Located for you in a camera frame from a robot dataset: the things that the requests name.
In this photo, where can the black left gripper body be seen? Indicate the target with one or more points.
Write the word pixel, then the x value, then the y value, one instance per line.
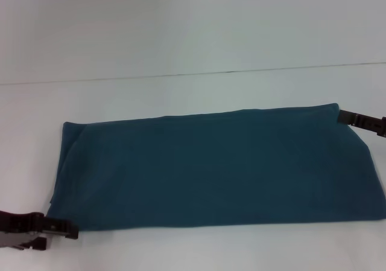
pixel 18 228

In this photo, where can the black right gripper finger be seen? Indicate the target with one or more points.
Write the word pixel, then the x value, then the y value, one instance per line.
pixel 359 120

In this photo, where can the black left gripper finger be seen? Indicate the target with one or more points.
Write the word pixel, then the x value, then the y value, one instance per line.
pixel 39 244
pixel 61 228

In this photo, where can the teal t-shirt with FREE print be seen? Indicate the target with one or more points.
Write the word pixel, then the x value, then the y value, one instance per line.
pixel 211 168

